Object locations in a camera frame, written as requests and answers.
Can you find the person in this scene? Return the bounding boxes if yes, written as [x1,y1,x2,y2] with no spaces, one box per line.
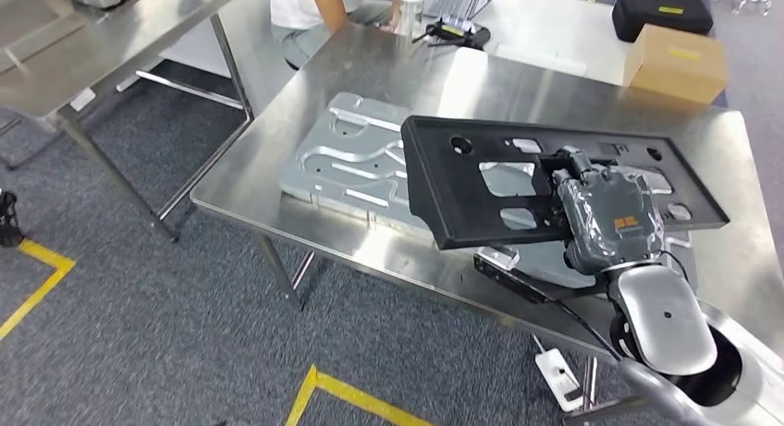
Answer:
[269,0,406,69]

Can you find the brown cardboard box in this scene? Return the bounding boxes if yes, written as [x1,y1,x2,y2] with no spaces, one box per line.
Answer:
[622,23,729,104]

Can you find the stainless steel workbench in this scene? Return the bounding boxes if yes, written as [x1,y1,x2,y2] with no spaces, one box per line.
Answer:
[190,21,784,426]

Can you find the clear plastic bottle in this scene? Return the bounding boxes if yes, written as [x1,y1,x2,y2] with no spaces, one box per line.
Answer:
[397,0,427,39]

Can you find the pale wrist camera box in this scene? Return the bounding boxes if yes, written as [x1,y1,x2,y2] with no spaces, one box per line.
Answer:
[477,245,521,272]

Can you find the black zip case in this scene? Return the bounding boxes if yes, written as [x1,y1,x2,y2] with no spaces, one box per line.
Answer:
[611,0,716,43]

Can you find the black device yellow label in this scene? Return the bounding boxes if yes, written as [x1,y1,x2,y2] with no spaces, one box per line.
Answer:
[411,18,493,51]

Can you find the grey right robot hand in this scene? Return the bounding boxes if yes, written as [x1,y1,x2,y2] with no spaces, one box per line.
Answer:
[551,145,667,276]

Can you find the black plastic plate bracket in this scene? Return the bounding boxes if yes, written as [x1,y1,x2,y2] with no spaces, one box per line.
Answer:
[400,115,731,251]

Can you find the stainless steel table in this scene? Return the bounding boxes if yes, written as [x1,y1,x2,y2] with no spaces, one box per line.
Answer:
[0,0,255,244]

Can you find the black humanoid robot legs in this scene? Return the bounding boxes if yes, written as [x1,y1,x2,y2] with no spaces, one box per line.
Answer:
[0,189,27,249]

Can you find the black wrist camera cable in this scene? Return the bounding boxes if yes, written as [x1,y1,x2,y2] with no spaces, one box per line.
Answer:
[545,298,623,359]

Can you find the aluminium jig plate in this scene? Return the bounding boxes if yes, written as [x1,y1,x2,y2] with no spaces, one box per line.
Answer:
[278,91,700,290]

